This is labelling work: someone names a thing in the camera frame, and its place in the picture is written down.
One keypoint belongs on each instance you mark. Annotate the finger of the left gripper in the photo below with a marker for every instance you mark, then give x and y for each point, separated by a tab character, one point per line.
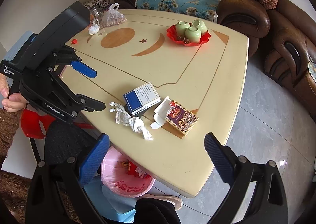
86	103
83	69

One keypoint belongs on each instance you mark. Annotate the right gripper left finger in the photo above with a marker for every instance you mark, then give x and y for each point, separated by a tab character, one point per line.
44	202

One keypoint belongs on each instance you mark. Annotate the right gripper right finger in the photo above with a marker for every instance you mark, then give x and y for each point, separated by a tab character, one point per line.
268	203

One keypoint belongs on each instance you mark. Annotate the white tissue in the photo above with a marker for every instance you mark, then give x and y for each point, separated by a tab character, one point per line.
124	118

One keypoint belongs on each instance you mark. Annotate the blue white medicine box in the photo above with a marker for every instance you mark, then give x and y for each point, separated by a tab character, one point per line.
141	98

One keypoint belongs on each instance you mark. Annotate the maroon patterned box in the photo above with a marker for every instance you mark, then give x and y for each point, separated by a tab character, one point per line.
174	118

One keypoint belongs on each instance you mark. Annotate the brown sweater forearm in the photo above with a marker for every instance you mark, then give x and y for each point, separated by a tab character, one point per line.
14	188

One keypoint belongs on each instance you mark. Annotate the pink lined trash bin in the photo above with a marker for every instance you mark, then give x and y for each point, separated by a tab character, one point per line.
123	177

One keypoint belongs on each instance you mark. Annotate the person's left hand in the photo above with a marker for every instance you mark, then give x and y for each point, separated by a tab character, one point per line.
12	103

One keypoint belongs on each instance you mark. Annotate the pink-cased smartphone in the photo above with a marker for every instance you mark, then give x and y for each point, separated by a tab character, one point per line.
62	70

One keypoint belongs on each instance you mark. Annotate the small red cube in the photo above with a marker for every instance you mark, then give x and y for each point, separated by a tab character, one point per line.
74	41

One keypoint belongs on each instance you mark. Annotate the small white plastic bag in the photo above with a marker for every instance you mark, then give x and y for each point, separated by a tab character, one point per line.
94	28

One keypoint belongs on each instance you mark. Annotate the red plastic stool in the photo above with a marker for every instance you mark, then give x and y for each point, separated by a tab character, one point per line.
34	125

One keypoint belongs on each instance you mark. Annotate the glass jar with lid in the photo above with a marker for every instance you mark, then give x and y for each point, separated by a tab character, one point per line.
96	12

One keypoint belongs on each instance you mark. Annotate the clear bag of nuts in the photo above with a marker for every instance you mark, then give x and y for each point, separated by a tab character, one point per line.
113	16

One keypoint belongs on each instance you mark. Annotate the floral patterned cloth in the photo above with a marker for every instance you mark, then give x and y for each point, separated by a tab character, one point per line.
102	4

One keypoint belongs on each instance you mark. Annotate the light blue plastic stool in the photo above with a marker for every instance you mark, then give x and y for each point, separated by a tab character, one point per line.
110	205

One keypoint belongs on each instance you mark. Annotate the red plastic tray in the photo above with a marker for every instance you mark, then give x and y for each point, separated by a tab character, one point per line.
171	33

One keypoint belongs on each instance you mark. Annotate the green ceramic cup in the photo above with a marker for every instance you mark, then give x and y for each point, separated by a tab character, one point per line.
193	34
181	28
198	23

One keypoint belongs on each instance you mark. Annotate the blue floral seat cover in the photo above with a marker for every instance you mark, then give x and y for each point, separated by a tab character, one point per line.
204	9

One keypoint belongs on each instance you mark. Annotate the brown leather armchair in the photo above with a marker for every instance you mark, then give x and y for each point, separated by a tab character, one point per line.
290	52

